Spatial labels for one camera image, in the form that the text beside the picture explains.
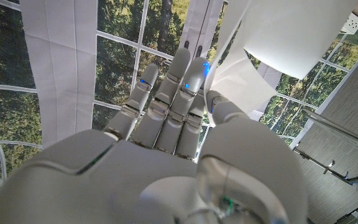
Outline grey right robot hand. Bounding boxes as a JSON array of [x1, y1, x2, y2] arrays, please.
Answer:
[[0, 47, 310, 224]]

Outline white receipt paper strip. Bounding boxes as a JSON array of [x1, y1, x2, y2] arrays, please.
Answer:
[[203, 0, 358, 126]]

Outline scissors with grey yellow handles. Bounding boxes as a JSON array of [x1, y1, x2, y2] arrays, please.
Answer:
[[301, 108, 358, 169]]

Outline white outlet box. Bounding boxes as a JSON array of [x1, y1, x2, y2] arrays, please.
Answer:
[[340, 12, 358, 35]]

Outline black door handle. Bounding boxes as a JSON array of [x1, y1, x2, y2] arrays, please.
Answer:
[[321, 160, 358, 187]]

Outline printed window backdrop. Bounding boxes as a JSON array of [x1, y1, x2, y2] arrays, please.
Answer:
[[0, 0, 358, 187]]

